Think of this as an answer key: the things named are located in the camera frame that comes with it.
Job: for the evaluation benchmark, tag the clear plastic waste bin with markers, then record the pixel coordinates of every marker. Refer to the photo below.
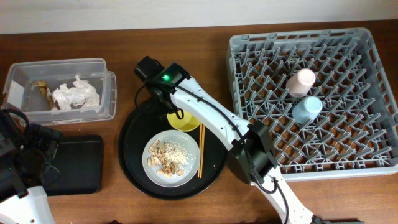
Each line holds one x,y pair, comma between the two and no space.
20,94

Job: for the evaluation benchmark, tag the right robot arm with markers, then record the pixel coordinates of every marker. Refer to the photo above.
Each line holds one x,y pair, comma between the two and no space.
249,145

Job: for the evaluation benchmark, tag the yellow bowl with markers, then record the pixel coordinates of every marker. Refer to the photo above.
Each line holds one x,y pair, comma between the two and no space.
183,121

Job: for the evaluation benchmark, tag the gold foil wrapper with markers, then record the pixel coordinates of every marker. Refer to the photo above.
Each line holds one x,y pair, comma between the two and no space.
47,94

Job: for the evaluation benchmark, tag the pink cup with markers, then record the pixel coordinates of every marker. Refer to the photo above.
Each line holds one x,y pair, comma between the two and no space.
300,83

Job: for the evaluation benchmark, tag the small white napkin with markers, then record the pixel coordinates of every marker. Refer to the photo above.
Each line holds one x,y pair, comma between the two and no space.
65,97

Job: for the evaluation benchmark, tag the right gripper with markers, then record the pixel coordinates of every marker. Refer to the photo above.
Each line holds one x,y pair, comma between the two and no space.
162,106

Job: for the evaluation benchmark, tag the peanut shells and rice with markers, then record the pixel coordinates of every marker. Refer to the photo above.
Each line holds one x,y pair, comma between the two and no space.
169,157

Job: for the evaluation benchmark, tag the wooden chopstick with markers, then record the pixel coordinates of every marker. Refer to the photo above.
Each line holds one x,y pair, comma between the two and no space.
203,147
201,138

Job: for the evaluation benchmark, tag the large white napkin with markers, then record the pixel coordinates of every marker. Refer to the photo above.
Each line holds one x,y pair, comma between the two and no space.
84,94

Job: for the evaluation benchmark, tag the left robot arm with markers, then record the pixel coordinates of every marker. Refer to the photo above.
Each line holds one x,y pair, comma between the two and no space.
33,208

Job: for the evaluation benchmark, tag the grey plate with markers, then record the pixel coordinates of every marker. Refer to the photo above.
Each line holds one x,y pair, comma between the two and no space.
190,170

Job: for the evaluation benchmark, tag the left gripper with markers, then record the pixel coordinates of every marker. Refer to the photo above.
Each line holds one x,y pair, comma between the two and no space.
16,165

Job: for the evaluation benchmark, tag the blue cup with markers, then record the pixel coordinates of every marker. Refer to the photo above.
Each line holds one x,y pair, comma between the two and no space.
308,108

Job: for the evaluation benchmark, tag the grey dishwasher rack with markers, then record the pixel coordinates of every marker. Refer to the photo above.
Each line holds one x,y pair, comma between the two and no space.
355,133

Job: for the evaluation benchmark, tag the black rectangular tray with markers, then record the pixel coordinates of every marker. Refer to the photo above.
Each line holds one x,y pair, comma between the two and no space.
77,167

